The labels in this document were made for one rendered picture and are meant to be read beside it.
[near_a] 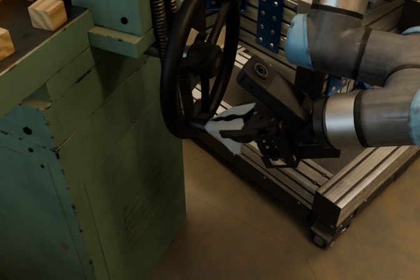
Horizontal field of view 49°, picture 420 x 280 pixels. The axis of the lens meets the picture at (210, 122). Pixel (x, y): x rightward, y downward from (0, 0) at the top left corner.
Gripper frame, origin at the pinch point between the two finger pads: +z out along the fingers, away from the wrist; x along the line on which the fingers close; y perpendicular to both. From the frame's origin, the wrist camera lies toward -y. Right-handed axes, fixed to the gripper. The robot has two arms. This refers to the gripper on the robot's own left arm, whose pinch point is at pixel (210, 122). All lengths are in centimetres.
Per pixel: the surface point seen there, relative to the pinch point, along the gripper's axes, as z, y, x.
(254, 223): 40, 70, 34
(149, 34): 8.5, -14.1, 7.2
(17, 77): 15.2, -21.3, -13.0
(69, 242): 40.7, 17.2, -14.0
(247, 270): 36, 70, 17
